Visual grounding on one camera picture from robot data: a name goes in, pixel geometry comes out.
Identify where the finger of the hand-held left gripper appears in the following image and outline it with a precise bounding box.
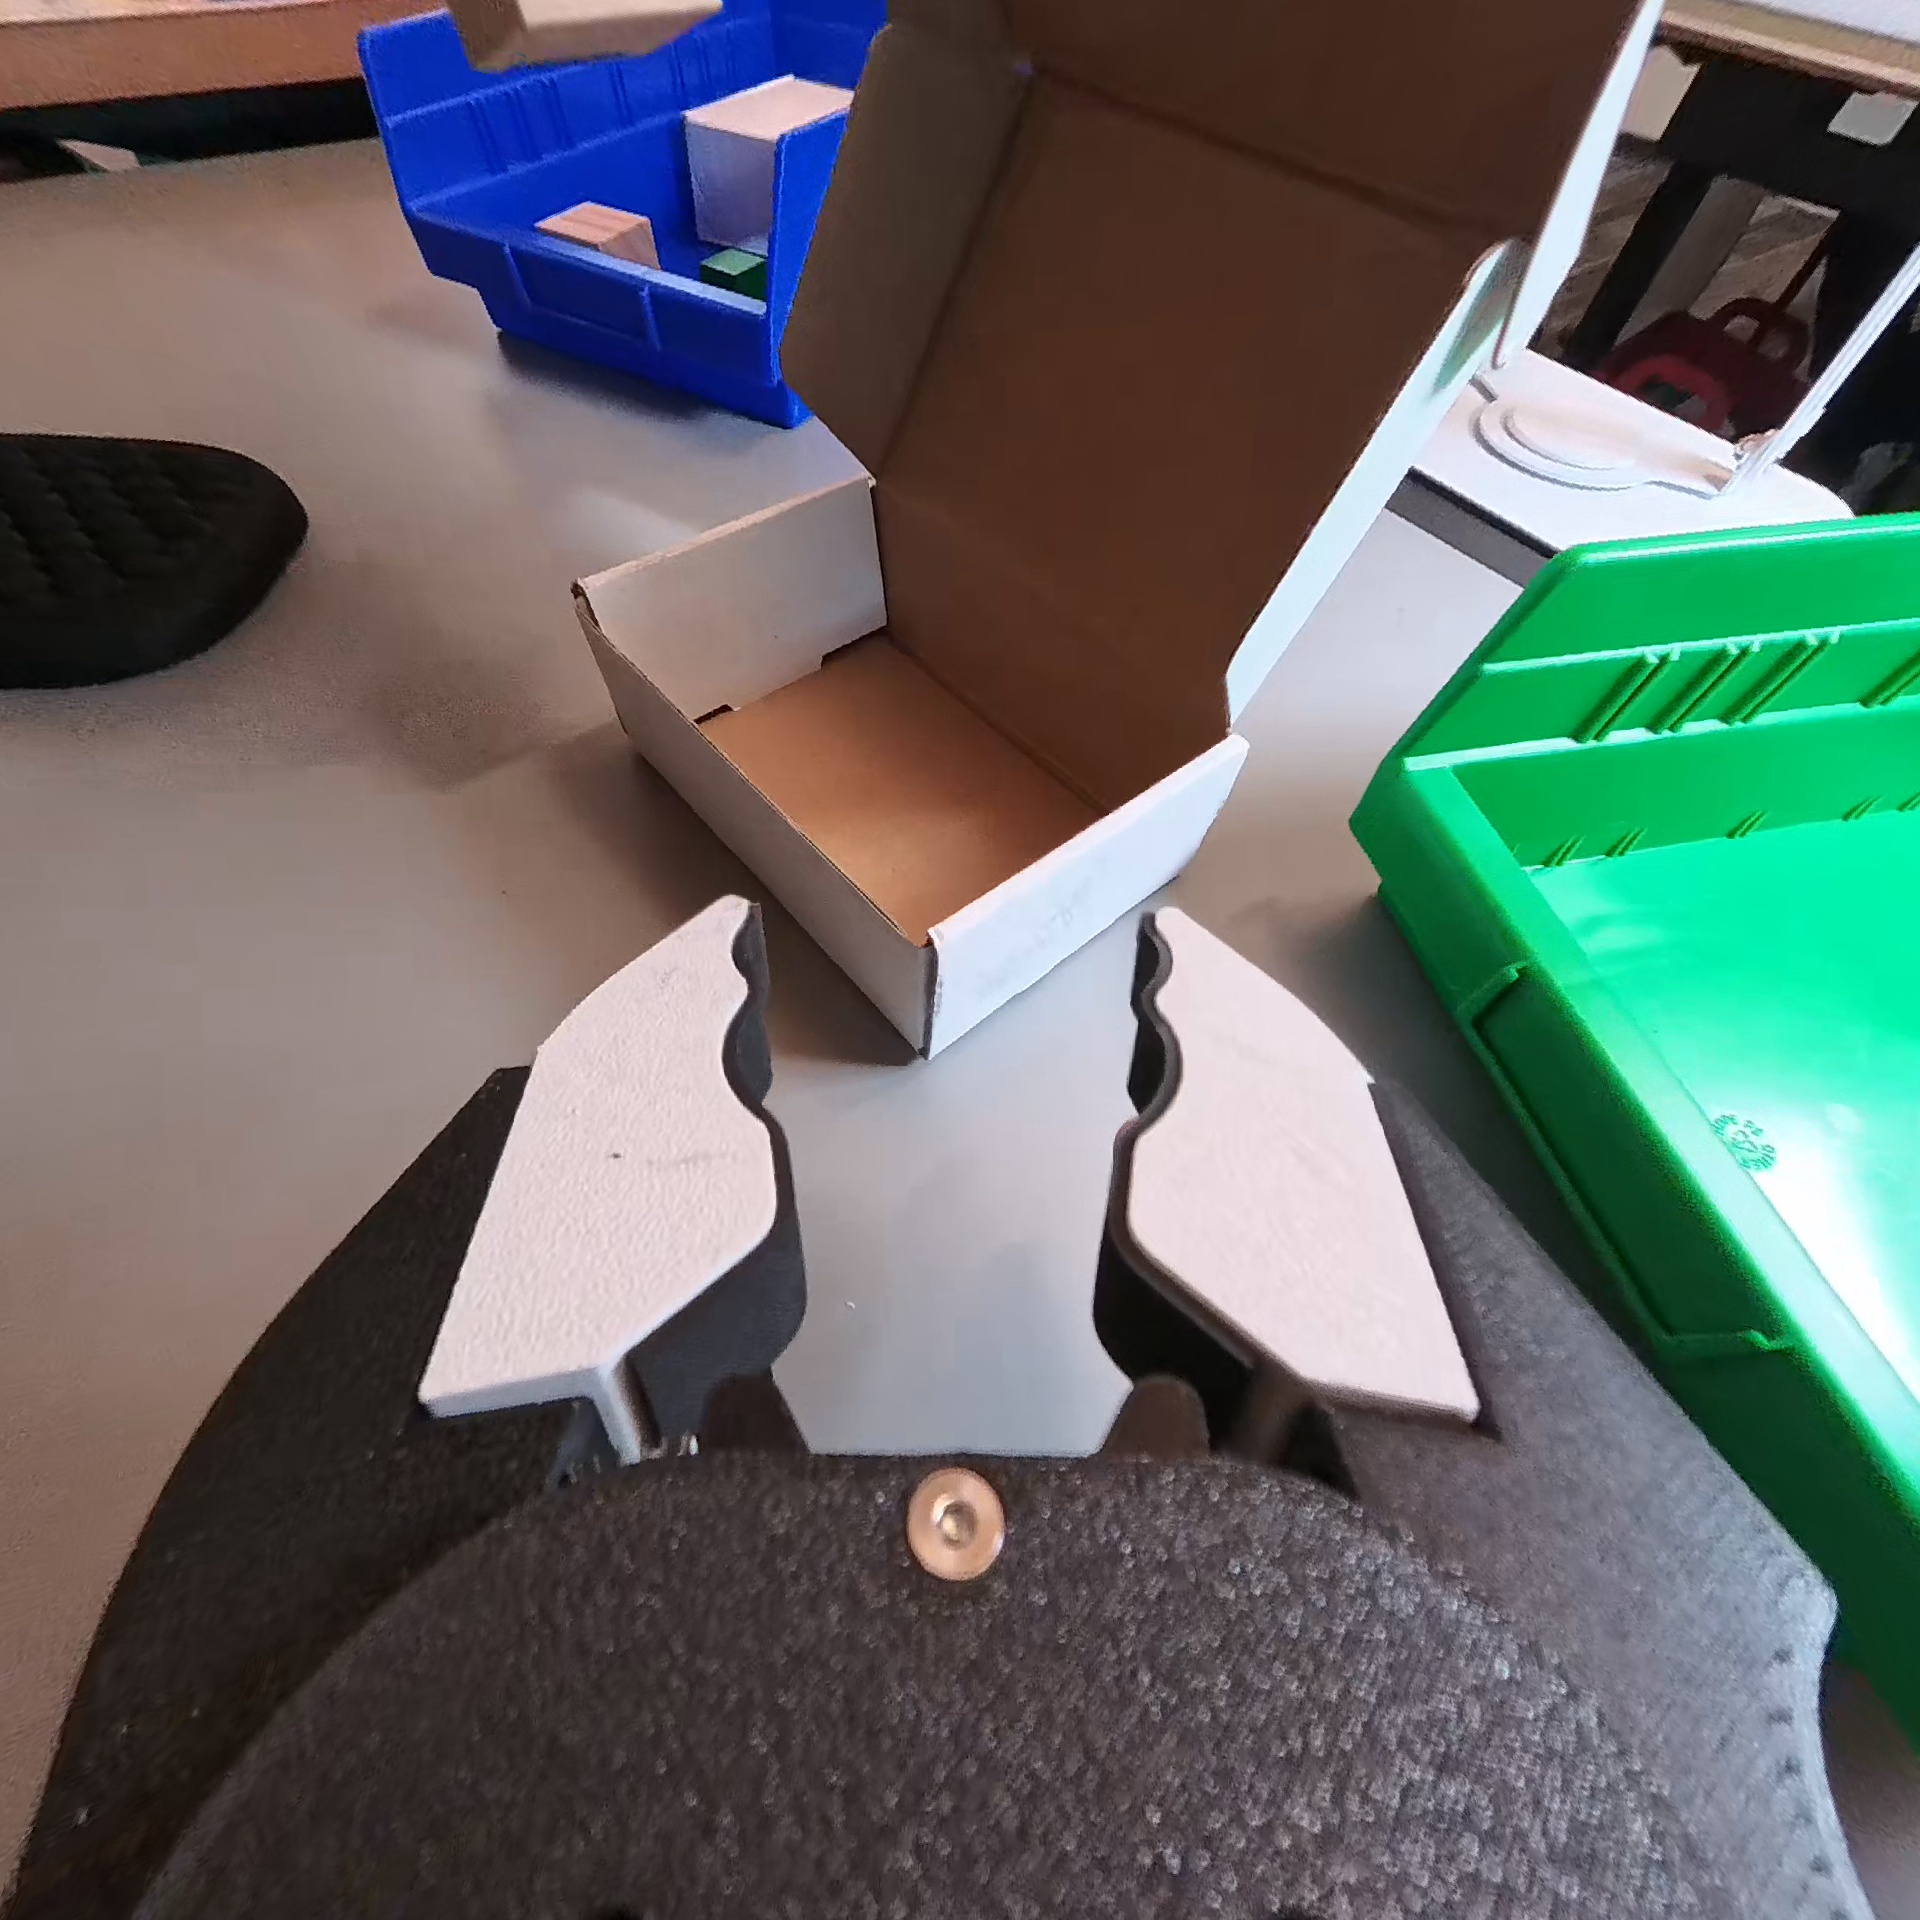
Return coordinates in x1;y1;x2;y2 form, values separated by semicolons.
510;0;724;74

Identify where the red plastic cart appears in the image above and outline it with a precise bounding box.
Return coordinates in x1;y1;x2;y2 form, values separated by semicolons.
1598;294;1800;438

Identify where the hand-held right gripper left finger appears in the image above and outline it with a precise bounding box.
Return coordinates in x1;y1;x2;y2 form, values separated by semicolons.
420;897;806;1420

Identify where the blue plastic bin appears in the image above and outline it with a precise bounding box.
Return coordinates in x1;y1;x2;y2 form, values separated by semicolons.
357;0;886;431

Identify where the black mesh cushion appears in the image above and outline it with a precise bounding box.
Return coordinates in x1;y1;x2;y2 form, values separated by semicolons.
0;434;309;694

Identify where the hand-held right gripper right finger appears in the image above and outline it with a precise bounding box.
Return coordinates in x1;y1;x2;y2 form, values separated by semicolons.
1095;908;1482;1424

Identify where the green plastic bin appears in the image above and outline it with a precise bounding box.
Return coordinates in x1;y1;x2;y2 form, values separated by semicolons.
1350;514;1920;1729

